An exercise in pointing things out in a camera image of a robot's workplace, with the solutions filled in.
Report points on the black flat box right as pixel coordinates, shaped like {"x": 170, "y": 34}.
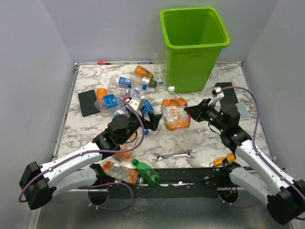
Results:
{"x": 229, "y": 94}

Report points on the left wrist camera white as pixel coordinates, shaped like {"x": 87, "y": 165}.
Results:
{"x": 133, "y": 102}

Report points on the black flat box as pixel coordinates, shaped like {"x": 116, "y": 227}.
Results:
{"x": 229, "y": 94}
{"x": 87, "y": 100}

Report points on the green plastic bin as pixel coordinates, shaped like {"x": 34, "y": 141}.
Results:
{"x": 194, "y": 38}

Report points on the orange bottle at front edge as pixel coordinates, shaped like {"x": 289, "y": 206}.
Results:
{"x": 125, "y": 174}

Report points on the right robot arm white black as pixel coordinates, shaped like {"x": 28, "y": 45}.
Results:
{"x": 283, "y": 196}

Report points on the silver open-end wrench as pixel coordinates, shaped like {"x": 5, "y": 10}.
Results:
{"x": 188, "y": 154}

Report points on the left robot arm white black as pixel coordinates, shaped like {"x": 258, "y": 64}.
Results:
{"x": 40, "y": 183}

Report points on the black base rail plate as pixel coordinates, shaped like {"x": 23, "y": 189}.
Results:
{"x": 175, "y": 183}

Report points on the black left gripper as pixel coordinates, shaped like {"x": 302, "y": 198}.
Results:
{"x": 152, "y": 124}

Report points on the small orange bottle left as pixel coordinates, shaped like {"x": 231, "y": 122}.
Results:
{"x": 101, "y": 92}

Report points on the orange juice bottle back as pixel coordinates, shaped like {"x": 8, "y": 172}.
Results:
{"x": 141, "y": 71}

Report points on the clear bottle blue label back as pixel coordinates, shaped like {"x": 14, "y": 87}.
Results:
{"x": 131, "y": 82}

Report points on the large orange label bottle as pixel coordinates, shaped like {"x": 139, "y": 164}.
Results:
{"x": 172, "y": 108}

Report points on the tall clear bottle by bin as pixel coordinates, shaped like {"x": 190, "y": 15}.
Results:
{"x": 158, "y": 68}

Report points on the black flat box left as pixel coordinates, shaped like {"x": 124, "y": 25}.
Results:
{"x": 87, "y": 100}

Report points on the blue label water bottle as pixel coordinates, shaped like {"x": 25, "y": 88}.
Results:
{"x": 148, "y": 106}

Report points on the clear bottle light-blue label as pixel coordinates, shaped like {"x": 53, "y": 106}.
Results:
{"x": 108, "y": 102}

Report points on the orange handle screwdriver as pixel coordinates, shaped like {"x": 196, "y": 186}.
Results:
{"x": 223, "y": 161}

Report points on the red marker pen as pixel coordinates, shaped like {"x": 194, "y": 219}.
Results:
{"x": 103, "y": 63}

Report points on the green plastic bottle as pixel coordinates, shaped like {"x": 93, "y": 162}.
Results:
{"x": 151, "y": 176}

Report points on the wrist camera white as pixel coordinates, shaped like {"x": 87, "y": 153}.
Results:
{"x": 133, "y": 102}
{"x": 217, "y": 94}

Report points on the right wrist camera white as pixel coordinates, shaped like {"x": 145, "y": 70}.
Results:
{"x": 217, "y": 94}

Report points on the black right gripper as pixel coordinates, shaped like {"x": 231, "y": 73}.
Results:
{"x": 197, "y": 112}

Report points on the crushed orange bottle front left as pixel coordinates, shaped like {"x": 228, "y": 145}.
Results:
{"x": 122, "y": 157}

